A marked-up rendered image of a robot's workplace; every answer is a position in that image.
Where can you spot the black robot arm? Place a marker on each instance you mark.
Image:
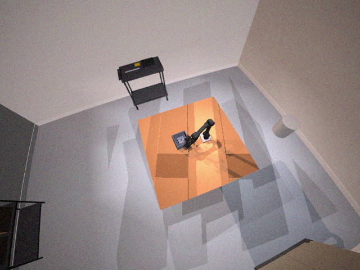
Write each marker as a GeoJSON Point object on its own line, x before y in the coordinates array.
{"type": "Point", "coordinates": [194, 137]}

